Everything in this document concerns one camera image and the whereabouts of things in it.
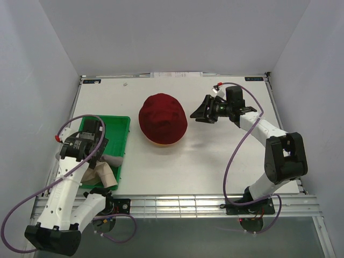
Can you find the grey bucket hat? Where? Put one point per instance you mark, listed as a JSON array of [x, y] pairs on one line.
[[115, 161]]

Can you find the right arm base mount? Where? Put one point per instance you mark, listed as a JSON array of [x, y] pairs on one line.
[[262, 207]]

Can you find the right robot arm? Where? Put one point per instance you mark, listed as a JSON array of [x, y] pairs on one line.
[[284, 158]]

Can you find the yellow bucket hat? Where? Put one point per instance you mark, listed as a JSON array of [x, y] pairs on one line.
[[162, 145]]

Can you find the aluminium table rail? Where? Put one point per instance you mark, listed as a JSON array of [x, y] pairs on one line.
[[208, 206]]

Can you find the beige bucket hat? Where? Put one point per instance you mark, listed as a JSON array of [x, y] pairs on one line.
[[102, 173]]

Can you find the dark red bucket hat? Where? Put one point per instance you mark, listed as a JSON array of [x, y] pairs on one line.
[[162, 119]]

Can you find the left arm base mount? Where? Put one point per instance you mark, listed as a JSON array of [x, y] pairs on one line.
[[116, 206]]

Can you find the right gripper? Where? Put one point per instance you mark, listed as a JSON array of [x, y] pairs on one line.
[[207, 116]]

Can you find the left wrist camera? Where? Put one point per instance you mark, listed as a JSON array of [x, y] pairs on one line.
[[64, 134]]

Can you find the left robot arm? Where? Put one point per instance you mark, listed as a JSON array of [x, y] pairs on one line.
[[58, 229]]

